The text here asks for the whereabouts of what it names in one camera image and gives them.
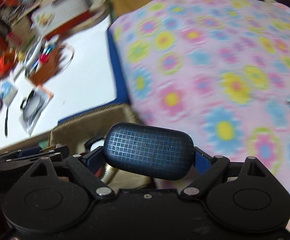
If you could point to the pink floral fleece blanket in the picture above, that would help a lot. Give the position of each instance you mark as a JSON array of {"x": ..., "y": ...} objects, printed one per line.
[{"x": 218, "y": 70}]

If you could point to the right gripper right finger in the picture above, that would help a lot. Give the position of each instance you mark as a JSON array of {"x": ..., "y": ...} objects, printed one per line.
[{"x": 202, "y": 161}]

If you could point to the brown leather organizer tray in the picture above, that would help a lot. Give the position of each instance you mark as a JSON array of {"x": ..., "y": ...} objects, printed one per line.
[{"x": 51, "y": 65}]

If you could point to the black pen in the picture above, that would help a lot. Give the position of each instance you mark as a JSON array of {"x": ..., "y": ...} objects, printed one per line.
[{"x": 6, "y": 123}]

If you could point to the fabric-lined woven basket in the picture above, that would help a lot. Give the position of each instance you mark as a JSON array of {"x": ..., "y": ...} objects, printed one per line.
[{"x": 77, "y": 131}]

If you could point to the tissue pack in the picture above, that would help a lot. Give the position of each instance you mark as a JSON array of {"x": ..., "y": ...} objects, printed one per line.
[{"x": 8, "y": 91}]

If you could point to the desk calendar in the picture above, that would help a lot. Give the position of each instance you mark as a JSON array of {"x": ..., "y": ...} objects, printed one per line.
[{"x": 59, "y": 16}]

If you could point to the red plastic bag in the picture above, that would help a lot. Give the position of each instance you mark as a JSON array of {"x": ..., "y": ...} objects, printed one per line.
[{"x": 7, "y": 63}]

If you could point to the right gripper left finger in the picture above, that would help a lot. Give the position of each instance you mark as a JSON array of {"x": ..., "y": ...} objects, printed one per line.
[{"x": 94, "y": 160}]

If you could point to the blue foam table edge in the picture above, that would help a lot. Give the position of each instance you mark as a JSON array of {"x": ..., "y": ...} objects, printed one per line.
[{"x": 121, "y": 89}]

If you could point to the dark blue grid case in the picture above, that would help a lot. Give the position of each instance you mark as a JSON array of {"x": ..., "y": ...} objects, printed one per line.
[{"x": 149, "y": 151}]

